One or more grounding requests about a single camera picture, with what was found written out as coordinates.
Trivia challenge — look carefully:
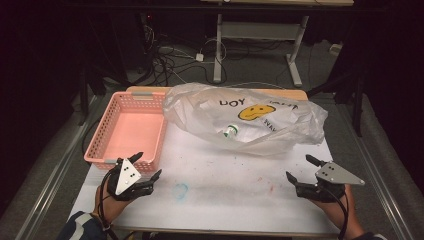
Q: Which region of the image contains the grey metal floor rail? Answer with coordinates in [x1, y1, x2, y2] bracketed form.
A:
[18, 94, 104, 240]
[333, 96, 416, 240]

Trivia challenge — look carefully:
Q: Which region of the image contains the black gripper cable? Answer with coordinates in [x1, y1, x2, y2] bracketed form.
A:
[316, 184, 350, 240]
[98, 169, 119, 240]

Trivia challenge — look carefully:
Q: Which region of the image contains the person's left hand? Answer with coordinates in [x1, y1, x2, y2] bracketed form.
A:
[94, 179, 134, 224]

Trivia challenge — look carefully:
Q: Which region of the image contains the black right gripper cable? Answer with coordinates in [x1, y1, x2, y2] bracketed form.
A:
[316, 184, 350, 240]

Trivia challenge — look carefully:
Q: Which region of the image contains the white desk frame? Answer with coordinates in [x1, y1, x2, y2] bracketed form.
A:
[199, 0, 355, 88]

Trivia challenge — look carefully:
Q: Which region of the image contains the pink perforated plastic basket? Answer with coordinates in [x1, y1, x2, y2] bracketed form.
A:
[83, 91, 169, 174]

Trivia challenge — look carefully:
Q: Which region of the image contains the clear plastic smiley bag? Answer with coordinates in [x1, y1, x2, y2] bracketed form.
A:
[162, 82, 329, 157]

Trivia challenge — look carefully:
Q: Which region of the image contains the person's right hand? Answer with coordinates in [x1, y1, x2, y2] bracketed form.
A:
[313, 184, 354, 219]

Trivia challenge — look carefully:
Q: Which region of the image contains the white power strip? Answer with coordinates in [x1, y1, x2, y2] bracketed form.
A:
[329, 42, 344, 56]

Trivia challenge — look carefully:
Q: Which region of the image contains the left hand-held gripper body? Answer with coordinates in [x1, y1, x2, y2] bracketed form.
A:
[105, 158, 156, 202]

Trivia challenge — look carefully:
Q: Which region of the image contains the small white green-capped bottle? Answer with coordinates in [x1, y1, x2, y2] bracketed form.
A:
[222, 123, 240, 138]

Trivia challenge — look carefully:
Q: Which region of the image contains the tangle of floor cables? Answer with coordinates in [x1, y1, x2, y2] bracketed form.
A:
[143, 24, 221, 88]

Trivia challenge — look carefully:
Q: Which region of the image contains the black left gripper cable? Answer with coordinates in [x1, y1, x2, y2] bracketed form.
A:
[98, 169, 119, 240]

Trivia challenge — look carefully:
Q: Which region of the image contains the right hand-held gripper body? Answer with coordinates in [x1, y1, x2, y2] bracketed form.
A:
[294, 161, 366, 203]

